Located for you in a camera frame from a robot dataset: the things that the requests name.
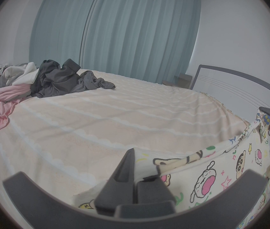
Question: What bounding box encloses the white printed pyjama top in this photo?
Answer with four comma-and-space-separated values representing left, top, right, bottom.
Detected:
74, 111, 270, 229

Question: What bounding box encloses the dark grey garment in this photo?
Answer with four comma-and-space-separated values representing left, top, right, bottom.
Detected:
78, 71, 116, 91

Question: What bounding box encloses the bed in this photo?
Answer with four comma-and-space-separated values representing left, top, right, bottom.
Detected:
0, 62, 270, 214

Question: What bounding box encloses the grey bedside table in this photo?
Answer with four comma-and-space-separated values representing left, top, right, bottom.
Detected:
162, 73, 192, 89

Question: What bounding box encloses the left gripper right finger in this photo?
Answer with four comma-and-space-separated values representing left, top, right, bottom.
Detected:
135, 176, 176, 205

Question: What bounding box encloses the blue-green curtain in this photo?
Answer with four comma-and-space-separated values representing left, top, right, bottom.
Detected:
79, 0, 201, 84
29, 0, 102, 69

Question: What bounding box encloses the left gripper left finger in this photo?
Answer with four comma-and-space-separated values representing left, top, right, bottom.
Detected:
93, 148, 135, 216

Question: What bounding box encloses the pink garment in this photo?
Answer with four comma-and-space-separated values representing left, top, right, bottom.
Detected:
0, 83, 31, 142

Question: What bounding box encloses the black garment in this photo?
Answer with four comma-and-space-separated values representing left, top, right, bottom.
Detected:
31, 59, 81, 98

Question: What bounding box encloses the white garment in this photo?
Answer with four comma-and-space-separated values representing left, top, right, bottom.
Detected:
3, 62, 40, 85

